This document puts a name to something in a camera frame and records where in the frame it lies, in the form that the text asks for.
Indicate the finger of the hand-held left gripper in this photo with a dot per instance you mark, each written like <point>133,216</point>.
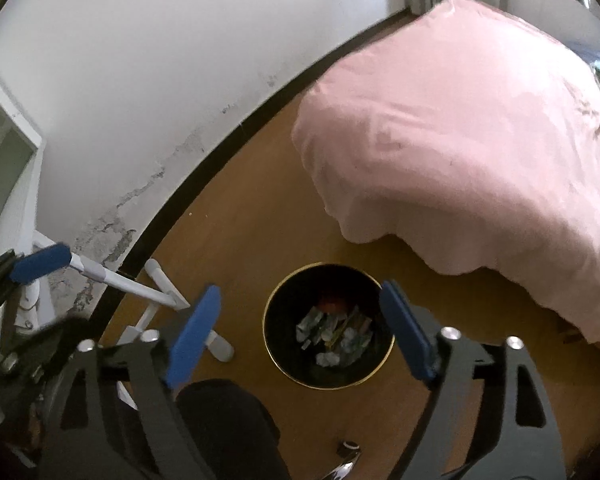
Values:
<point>40,262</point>

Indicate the person's black trouser leg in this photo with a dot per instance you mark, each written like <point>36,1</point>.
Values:
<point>230,425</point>

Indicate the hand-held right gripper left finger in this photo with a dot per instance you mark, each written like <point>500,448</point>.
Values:
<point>195,332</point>

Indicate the black bin with gold rim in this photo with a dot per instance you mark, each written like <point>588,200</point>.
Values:
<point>280,330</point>

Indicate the pink bed blanket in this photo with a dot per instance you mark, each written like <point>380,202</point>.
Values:
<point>455,135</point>

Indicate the white metal rack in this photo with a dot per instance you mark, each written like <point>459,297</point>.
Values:
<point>130,285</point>

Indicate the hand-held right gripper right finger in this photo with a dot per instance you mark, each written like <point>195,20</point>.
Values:
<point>405,330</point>

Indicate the white shelf unit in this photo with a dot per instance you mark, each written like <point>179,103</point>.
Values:
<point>10,160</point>

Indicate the pile of crumpled wrappers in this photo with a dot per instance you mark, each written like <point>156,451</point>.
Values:
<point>330,335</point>

